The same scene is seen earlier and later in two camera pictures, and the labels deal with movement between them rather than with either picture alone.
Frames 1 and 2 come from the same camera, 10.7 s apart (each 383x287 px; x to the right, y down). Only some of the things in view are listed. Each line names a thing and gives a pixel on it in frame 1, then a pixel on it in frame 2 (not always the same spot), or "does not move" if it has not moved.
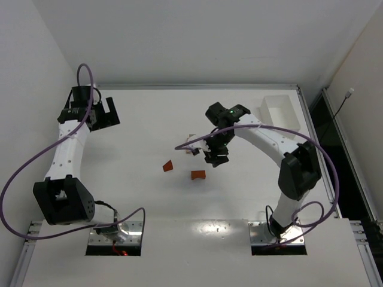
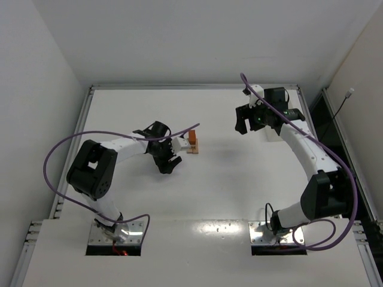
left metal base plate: [133, 231] does not move
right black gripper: [216, 152] → [249, 113]
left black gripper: [105, 116] → [163, 150]
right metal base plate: [261, 234] does not move
